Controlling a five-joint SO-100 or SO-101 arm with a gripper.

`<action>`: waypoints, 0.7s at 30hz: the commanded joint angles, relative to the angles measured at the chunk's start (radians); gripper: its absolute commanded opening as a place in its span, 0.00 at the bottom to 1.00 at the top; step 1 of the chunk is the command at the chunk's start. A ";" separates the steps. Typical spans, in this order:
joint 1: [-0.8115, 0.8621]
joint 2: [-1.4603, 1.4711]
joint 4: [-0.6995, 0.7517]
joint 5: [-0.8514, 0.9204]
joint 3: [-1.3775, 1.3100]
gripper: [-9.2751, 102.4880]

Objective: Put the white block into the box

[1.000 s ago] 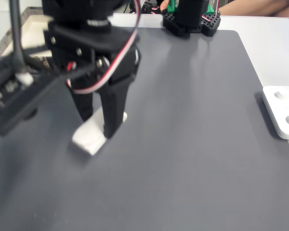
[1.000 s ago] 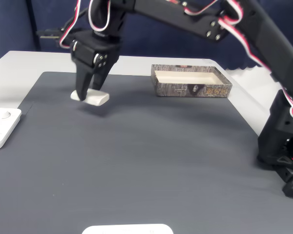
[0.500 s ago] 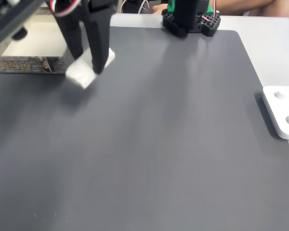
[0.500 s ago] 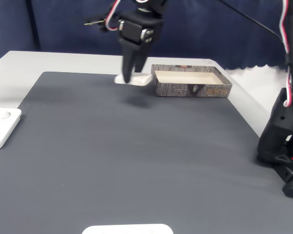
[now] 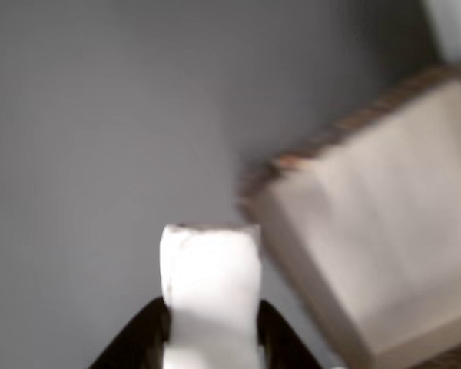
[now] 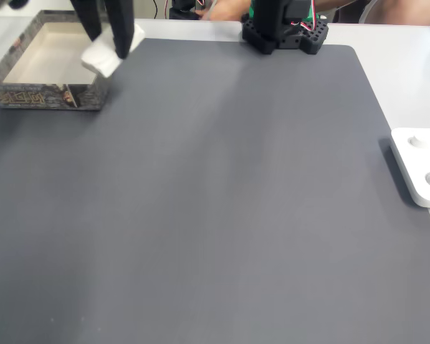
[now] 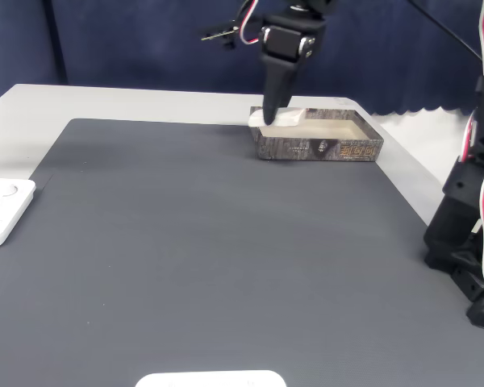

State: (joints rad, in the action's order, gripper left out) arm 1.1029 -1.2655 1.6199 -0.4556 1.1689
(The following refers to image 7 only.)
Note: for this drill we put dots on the black gripper camera board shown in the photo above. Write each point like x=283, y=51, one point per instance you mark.
x=224, y=35

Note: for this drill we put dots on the bark print cardboard box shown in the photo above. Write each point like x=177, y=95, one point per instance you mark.
x=298, y=149

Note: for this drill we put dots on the dark blue curtain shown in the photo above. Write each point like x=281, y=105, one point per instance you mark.
x=125, y=44

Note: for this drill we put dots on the white block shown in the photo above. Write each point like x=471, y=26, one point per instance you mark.
x=288, y=117

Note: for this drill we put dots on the white rounded base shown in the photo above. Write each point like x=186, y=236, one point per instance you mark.
x=209, y=379

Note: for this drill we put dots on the grey table mat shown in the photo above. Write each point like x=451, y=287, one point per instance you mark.
x=226, y=262

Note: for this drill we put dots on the white plate with round knobs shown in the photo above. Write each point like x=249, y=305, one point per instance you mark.
x=4, y=209

